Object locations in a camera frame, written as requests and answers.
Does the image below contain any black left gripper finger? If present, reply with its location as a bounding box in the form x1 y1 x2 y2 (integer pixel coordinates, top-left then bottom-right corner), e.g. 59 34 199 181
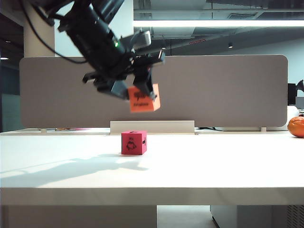
132 67 154 98
97 79 130 101

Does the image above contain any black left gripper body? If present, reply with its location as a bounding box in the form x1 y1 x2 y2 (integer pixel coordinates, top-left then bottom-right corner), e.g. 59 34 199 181
82 49 166 94

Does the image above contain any orange letter block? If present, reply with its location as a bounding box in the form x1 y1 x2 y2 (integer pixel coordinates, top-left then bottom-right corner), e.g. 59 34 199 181
127 83 162 113

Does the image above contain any red letter block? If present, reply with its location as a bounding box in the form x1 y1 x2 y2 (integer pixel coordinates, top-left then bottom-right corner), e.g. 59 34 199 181
121 130 147 156

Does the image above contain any grey fabric desk divider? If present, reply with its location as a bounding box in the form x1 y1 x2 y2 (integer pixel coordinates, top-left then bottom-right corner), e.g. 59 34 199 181
19 55 289 129

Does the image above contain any long ceiling light strip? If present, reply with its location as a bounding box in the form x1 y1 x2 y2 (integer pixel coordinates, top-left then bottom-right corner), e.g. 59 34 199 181
133 19 304 28

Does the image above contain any black computer monitor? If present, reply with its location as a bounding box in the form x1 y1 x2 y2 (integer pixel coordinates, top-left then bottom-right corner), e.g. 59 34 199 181
287 79 304 106

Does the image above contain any white rounded object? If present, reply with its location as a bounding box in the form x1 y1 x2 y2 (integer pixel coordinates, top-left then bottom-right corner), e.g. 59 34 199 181
287 105 304 117

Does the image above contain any orange mandarin fruit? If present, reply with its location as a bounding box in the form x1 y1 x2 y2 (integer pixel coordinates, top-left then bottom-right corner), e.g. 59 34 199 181
287 116 304 138

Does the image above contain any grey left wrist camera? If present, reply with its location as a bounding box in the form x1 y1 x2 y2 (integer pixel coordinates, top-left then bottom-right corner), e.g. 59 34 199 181
131 30 152 52

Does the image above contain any white cable tray flap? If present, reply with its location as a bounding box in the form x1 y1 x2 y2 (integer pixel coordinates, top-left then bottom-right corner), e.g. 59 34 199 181
110 120 196 135

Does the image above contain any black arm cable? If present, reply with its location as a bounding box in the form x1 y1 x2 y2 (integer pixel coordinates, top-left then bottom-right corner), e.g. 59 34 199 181
22 0 89 65

